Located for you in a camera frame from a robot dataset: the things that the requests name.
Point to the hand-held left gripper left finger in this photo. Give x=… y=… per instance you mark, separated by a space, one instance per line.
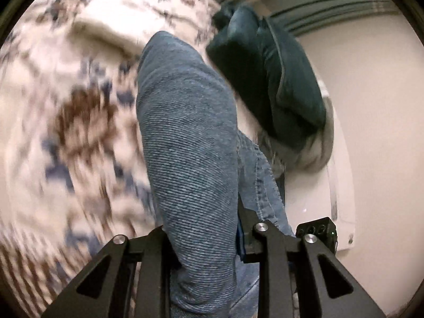
x=152 y=255

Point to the blue denim pants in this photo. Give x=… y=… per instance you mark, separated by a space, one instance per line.
x=188 y=145

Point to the dark green cloth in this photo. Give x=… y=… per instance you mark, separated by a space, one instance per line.
x=271 y=79

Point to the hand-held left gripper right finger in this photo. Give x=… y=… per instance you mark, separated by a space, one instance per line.
x=248 y=241

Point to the floral fleece blanket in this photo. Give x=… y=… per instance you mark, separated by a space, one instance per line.
x=66 y=122

